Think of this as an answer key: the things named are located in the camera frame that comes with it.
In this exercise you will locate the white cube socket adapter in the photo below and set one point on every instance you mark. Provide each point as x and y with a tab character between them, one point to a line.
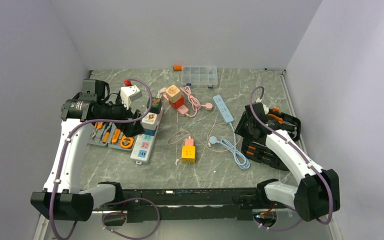
150	121

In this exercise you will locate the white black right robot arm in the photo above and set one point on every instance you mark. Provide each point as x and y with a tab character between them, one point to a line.
298	169

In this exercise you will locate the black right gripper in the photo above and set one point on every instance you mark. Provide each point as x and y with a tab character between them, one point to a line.
240	128

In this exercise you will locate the black aluminium base frame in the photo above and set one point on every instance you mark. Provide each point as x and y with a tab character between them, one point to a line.
172	204

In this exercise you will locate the pink cube socket adapter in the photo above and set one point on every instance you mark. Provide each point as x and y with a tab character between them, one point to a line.
189	142

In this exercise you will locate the orange black screwdriver in tray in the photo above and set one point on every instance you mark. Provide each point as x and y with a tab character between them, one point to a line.
107	134

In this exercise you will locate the orange screwdriver at wall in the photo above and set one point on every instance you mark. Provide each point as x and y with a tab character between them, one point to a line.
177	68

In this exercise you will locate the white power strip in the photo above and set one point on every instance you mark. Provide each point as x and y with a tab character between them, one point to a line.
143	145

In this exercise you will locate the green cube socket adapter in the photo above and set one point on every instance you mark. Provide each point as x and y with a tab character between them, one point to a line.
156	105

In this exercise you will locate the orange tape measure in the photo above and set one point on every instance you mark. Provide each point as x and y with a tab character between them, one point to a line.
127	142

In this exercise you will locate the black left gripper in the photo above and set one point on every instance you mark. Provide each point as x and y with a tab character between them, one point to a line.
133	128

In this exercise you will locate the pink power strip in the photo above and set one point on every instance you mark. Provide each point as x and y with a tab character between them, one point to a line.
182	110

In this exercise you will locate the grey plastic tool tray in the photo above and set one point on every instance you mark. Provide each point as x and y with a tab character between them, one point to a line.
97	141

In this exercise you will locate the black tool case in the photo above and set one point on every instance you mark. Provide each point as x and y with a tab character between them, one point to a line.
271	150

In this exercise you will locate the yellow cube socket adapter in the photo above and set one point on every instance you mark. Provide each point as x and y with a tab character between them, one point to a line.
188	154

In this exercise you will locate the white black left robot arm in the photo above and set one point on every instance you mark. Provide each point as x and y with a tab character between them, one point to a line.
69	165

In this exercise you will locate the red cube socket adapter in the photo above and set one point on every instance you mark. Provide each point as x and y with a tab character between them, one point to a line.
177	104

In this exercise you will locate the light blue power strip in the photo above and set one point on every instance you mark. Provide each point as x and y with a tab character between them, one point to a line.
223	109

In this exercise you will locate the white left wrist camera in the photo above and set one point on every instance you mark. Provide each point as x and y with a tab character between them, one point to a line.
129	94

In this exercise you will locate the orange black pliers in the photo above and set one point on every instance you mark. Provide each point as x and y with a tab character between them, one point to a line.
98	127

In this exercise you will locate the blue cube socket adapter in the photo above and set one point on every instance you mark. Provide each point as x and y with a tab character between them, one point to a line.
150	132

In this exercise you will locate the clear plastic organizer box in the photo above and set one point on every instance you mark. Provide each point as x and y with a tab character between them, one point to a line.
193	75

